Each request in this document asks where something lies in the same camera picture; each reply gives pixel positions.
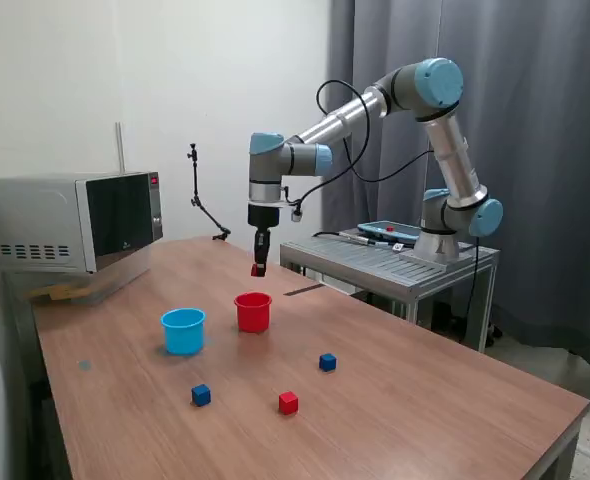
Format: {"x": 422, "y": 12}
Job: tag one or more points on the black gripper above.
{"x": 263, "y": 216}

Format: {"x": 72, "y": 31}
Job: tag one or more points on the red cube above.
{"x": 256, "y": 271}
{"x": 288, "y": 403}

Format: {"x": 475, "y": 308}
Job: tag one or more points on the blue cube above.
{"x": 327, "y": 362}
{"x": 201, "y": 395}

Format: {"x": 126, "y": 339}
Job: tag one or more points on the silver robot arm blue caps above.
{"x": 455, "y": 145}

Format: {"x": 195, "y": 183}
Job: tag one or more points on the dark strip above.
{"x": 302, "y": 290}

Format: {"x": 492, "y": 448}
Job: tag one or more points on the red plastic cup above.
{"x": 252, "y": 315}

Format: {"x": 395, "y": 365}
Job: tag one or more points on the blue plastic cup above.
{"x": 184, "y": 335}

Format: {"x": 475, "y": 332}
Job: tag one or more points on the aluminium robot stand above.
{"x": 375, "y": 265}

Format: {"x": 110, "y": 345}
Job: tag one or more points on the blue teach pendant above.
{"x": 375, "y": 230}

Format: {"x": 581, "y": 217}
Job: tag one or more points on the wooden block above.
{"x": 60, "y": 293}

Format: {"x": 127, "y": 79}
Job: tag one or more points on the silver microwave oven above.
{"x": 35, "y": 215}

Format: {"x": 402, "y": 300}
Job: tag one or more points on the grey curtain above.
{"x": 550, "y": 200}

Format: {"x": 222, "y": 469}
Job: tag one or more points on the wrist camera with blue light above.
{"x": 296, "y": 215}

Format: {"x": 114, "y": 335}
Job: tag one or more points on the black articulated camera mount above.
{"x": 195, "y": 175}

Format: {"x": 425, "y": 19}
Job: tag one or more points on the white wall rod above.
{"x": 120, "y": 150}

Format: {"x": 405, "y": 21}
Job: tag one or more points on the grey table frame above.
{"x": 570, "y": 450}

